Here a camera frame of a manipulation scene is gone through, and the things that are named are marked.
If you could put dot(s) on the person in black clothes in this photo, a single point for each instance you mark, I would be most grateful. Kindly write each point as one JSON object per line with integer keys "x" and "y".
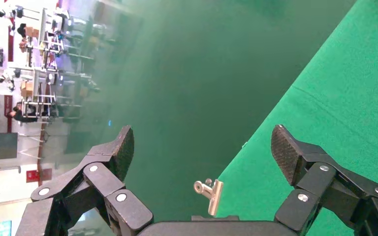
{"x": 21, "y": 115}

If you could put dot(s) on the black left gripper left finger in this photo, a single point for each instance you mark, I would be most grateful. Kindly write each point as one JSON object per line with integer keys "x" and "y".
{"x": 110, "y": 163}

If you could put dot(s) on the silver metal binder clip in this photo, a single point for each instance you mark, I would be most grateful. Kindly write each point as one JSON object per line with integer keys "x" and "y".
{"x": 215, "y": 197}

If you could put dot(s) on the green table cloth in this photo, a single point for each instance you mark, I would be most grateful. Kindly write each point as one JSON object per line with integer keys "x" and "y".
{"x": 339, "y": 81}

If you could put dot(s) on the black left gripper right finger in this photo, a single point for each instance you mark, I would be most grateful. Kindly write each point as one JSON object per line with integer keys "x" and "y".
{"x": 300, "y": 159}

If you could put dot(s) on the red sign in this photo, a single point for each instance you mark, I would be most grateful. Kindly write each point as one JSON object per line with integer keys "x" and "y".
{"x": 34, "y": 176}

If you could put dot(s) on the metal shelf rack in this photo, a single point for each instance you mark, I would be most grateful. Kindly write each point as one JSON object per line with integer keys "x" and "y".
{"x": 45, "y": 65}

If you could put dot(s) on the dark grey board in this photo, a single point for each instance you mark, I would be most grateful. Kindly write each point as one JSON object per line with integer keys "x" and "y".
{"x": 1, "y": 146}

